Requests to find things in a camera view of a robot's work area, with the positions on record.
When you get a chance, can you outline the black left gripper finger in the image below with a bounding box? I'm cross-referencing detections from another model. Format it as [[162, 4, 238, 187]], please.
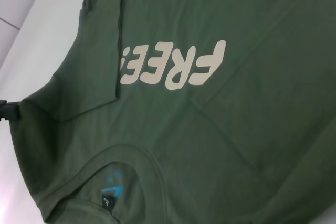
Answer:
[[0, 99, 23, 122]]

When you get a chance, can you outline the dark green FREE! t-shirt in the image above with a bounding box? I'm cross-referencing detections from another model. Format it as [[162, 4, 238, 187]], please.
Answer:
[[14, 0, 336, 224]]

